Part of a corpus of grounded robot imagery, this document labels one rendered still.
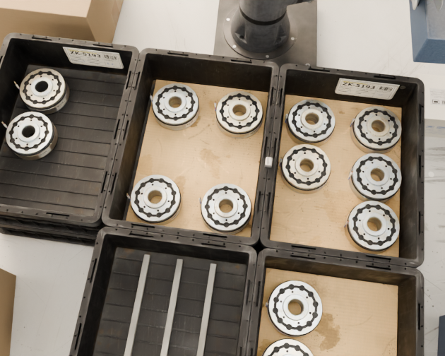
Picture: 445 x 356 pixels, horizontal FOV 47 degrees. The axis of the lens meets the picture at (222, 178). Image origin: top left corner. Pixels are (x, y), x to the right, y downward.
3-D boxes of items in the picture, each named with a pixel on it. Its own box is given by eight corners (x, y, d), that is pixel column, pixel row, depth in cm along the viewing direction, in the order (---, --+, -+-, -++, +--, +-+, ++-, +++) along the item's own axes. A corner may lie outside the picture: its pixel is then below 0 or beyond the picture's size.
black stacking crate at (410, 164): (276, 92, 119) (280, 64, 109) (405, 107, 118) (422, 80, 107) (256, 259, 105) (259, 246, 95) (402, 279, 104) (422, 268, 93)
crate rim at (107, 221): (143, 53, 112) (140, 46, 110) (279, 68, 111) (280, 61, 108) (102, 228, 98) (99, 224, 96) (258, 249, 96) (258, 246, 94)
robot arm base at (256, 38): (232, 6, 136) (233, -23, 127) (289, 9, 136) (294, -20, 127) (229, 51, 130) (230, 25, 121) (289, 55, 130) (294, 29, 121)
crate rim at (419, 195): (279, 68, 111) (280, 61, 108) (420, 84, 109) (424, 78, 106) (258, 249, 96) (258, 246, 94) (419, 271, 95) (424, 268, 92)
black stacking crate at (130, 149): (150, 77, 121) (142, 49, 111) (275, 92, 119) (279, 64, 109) (114, 239, 107) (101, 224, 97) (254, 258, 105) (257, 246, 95)
